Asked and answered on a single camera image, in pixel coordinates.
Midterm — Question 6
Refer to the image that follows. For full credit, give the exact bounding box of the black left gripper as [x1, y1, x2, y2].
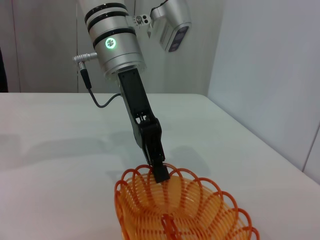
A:
[117, 67, 172, 184]

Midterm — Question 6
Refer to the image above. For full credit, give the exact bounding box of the orange plastic woven basket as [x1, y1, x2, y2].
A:
[114, 162, 260, 240]

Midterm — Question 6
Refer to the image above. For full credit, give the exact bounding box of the dark background object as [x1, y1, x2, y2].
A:
[0, 47, 9, 93]

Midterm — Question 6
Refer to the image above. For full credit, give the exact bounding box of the grey cable with silver connector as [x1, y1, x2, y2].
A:
[72, 51, 124, 109]

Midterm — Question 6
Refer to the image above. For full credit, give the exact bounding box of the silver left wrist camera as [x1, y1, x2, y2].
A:
[149, 0, 193, 53]

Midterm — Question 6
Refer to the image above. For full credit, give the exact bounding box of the silver camera mount bracket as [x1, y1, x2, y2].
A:
[126, 14, 154, 39]

